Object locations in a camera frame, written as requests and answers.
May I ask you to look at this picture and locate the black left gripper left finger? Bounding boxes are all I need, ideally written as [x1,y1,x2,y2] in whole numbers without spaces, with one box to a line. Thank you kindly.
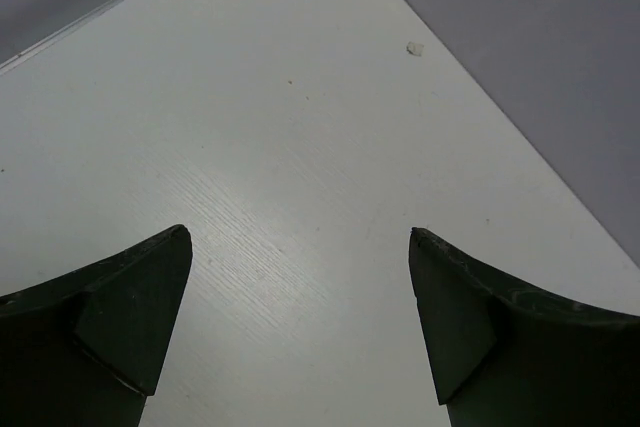
[1,225,193,426]

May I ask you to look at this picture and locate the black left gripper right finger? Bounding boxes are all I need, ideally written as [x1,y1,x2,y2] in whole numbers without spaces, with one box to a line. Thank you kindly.
[409,228,639,426]

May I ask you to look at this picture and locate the small white tape scrap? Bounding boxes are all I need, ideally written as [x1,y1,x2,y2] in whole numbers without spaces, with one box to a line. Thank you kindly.
[406,42,424,57]

